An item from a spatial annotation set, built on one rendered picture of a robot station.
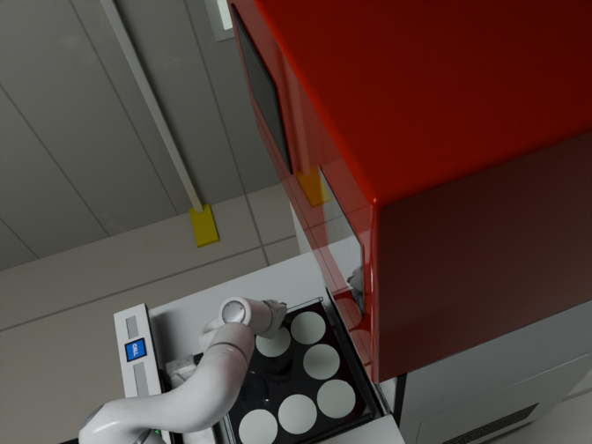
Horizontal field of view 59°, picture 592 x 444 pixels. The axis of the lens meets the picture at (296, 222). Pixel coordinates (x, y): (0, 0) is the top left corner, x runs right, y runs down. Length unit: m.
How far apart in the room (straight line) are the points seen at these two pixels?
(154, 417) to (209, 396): 0.09
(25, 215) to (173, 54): 1.17
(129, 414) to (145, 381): 0.59
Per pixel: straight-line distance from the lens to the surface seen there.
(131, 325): 1.60
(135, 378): 1.52
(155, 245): 2.96
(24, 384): 2.89
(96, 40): 2.31
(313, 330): 1.51
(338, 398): 1.44
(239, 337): 1.07
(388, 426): 1.35
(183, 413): 0.92
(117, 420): 0.93
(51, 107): 2.49
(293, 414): 1.44
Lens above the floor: 2.27
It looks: 53 degrees down
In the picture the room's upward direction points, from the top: 11 degrees counter-clockwise
